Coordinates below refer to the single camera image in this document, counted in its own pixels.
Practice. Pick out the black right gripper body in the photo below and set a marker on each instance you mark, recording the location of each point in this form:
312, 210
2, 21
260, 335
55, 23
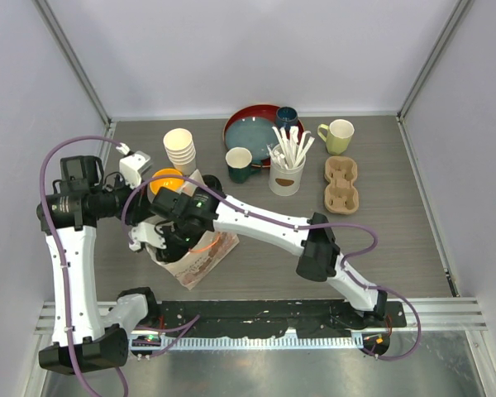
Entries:
178, 241

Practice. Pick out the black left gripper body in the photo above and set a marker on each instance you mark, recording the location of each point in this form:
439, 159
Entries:
112, 199

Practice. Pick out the brown paper takeout bag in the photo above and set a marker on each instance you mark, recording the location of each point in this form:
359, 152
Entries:
212, 249

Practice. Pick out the stack of white paper cups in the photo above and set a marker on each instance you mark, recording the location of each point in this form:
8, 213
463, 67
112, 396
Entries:
180, 149

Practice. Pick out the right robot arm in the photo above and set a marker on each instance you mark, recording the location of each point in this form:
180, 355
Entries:
311, 240

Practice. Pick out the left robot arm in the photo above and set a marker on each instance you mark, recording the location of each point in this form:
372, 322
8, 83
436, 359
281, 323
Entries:
99, 343

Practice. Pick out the orange plastic bowl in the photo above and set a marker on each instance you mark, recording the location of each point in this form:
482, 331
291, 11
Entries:
168, 178

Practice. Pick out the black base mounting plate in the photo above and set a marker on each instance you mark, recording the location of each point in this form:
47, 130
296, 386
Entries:
311, 318

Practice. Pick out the dark green ceramic mug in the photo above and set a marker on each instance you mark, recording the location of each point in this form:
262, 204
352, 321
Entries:
239, 164

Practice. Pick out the white straw holder tin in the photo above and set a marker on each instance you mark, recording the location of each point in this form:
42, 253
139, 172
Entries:
284, 181

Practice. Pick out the blue ceramic plate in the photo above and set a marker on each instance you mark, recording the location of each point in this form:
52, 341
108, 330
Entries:
256, 134

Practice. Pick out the red round tray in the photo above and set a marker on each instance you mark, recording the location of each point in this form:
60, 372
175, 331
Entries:
264, 110

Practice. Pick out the dark blue ceramic cup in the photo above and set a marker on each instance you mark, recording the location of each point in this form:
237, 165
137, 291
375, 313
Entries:
286, 117

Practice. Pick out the light green ceramic mug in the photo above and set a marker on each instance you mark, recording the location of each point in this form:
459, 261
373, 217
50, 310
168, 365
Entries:
337, 135

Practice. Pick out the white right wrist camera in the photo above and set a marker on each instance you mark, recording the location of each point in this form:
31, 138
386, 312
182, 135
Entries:
145, 234

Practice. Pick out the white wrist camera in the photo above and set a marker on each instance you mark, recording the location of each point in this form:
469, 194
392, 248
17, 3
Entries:
145, 234
133, 165

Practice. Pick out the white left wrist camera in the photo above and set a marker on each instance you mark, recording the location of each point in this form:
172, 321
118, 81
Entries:
133, 165

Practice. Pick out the aluminium frame rail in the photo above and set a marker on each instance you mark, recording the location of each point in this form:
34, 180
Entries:
422, 315

